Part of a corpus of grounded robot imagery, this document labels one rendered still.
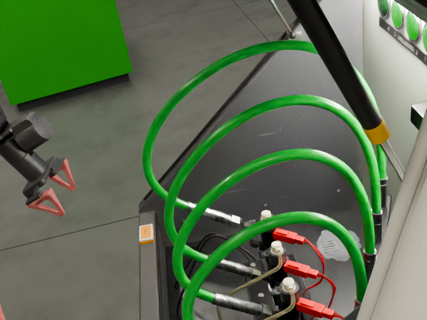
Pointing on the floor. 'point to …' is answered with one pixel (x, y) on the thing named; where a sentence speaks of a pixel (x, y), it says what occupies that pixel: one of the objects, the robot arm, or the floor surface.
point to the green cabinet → (60, 49)
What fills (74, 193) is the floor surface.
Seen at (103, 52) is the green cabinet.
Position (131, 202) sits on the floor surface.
